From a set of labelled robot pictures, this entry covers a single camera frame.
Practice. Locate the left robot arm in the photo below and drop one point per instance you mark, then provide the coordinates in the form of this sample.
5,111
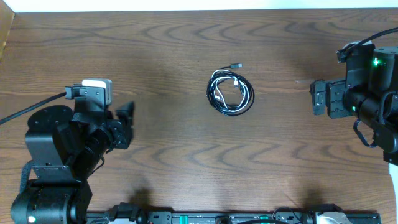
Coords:
66,149

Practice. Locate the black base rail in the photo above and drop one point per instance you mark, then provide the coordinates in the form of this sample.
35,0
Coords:
329,213

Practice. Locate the clear tape piece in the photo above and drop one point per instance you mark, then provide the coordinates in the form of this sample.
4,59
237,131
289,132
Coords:
304,81

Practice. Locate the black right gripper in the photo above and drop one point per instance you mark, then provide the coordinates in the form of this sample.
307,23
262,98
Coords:
336,89

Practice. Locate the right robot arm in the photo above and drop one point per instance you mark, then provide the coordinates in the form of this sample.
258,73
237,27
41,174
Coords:
369,92

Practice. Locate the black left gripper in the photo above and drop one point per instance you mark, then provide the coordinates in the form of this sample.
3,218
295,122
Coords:
125,121

